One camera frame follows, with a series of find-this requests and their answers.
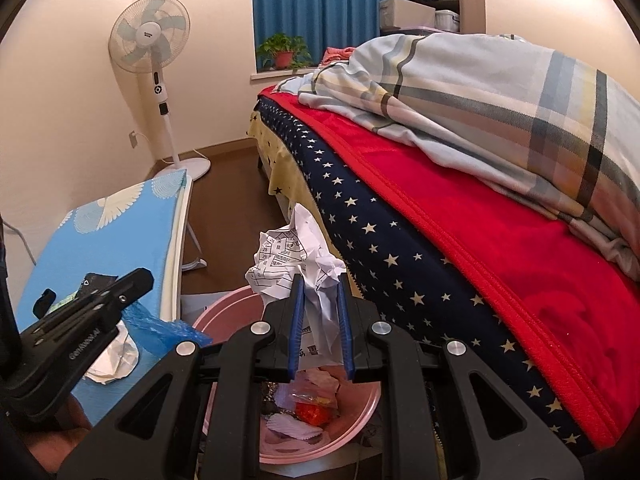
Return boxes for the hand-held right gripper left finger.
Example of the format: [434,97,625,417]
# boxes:
[60,272,306,480]

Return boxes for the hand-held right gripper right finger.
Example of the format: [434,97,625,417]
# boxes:
[336,272,586,480]

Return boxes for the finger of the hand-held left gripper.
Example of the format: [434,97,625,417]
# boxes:
[31,288,59,317]
[75,267,154,312]

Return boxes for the clear plastic packet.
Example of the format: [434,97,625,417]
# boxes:
[287,379,342,411]

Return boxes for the pink plastic bin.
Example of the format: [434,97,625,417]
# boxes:
[191,285,383,466]

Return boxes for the printed paper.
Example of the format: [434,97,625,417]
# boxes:
[244,203,347,367]

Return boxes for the red plastic bag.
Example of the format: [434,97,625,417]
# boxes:
[295,400,327,426]

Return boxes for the person's left hand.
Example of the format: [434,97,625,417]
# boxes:
[22,392,96,466]

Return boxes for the black plastic wrapper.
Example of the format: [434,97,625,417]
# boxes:
[75,272,118,294]

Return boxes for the white folding table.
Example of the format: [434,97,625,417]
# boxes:
[164,172,209,322]

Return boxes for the table with blue cloth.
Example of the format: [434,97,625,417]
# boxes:
[15,169,193,431]

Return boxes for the white crumpled tissue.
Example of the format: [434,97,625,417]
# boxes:
[82,327,140,385]

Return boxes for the blue plastic bag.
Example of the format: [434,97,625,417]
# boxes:
[120,302,213,361]

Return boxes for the white printed box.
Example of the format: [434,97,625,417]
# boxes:
[181,292,221,323]

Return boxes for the navy star bed sheet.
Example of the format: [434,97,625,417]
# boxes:
[255,97,596,461]

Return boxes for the yellow star bed skirt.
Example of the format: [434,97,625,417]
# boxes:
[247,112,361,301]

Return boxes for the plaid quilt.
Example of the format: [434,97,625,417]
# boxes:
[274,32,640,281]

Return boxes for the potted green plant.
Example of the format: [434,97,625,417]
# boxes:
[256,33,312,72]

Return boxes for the pink clothes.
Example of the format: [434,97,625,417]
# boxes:
[320,46,357,66]

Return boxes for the grey storage box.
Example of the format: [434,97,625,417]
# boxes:
[378,0,436,36]

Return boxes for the translucent storage box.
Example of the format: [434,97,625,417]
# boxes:
[434,10,461,34]

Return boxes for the blue curtain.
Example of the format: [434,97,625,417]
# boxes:
[251,0,418,69]

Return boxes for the grey wall cable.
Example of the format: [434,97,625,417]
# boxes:
[7,222,38,267]

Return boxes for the white pedestal fan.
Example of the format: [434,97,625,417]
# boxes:
[108,0,212,179]

